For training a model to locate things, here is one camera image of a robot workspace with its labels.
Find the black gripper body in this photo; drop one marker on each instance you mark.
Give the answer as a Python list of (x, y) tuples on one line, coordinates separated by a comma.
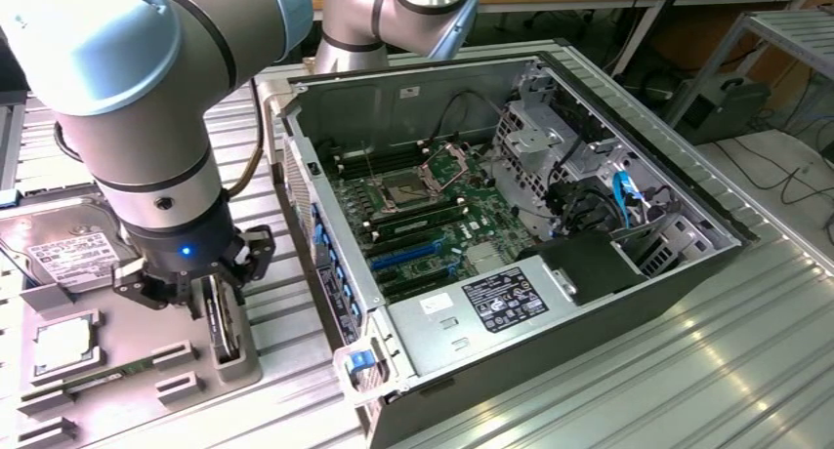
[(186, 250)]

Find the graphics card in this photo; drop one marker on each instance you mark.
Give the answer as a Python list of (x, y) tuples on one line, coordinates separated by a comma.
[(225, 322)]

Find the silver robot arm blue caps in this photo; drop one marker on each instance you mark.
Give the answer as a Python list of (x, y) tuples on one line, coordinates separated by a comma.
[(143, 93)]

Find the grey parts rack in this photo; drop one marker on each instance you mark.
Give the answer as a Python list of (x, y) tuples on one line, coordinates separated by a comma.
[(125, 332)]

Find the blue card retainer strip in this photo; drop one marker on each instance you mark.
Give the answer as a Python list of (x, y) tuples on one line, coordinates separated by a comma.
[(335, 263)]

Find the hard disk with white label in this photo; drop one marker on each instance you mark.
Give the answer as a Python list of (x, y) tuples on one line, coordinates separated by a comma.
[(73, 254)]

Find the silver CPU chip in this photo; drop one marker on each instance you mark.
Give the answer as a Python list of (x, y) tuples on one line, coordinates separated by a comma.
[(62, 344)]

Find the green RAM stick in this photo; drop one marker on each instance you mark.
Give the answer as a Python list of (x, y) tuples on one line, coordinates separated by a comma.
[(125, 371), (417, 223)]

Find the blue expansion slot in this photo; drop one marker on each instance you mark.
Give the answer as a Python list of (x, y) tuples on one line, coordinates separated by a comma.
[(407, 253)]

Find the black expansion slot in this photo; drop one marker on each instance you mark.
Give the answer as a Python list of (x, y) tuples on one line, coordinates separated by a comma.
[(414, 275), (421, 284)]

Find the thin locking lever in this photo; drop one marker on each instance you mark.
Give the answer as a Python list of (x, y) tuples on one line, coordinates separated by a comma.
[(373, 166)]

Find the CPU socket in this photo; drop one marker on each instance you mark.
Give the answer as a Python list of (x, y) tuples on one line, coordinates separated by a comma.
[(405, 190)]

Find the black RAM slot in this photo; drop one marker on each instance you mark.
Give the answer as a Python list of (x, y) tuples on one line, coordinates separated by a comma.
[(385, 165), (381, 155)]

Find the blue case latch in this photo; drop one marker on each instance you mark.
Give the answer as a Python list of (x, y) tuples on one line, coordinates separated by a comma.
[(362, 361)]

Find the green motherboard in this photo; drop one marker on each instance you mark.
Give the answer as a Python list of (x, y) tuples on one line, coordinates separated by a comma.
[(457, 234)]

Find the silver power supply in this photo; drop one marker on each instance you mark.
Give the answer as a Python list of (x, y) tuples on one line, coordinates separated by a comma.
[(444, 332)]

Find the silver chipset heat sink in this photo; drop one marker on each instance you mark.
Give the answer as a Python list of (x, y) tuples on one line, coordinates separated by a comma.
[(492, 257)]

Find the metal socket cover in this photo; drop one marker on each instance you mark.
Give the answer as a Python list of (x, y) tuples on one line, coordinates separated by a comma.
[(450, 149)]

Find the metal disk bay cage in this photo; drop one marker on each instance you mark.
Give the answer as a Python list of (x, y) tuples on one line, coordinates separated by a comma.
[(534, 141)]

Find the black plastic shroud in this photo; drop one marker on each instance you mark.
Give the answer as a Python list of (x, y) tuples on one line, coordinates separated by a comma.
[(586, 268)]

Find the open black PC case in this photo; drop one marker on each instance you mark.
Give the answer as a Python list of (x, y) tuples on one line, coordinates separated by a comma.
[(573, 361)]

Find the black box on floor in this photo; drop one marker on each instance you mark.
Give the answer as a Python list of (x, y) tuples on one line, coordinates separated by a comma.
[(730, 107)]

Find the metal slat table frame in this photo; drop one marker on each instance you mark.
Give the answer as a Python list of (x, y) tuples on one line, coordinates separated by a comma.
[(801, 34)]

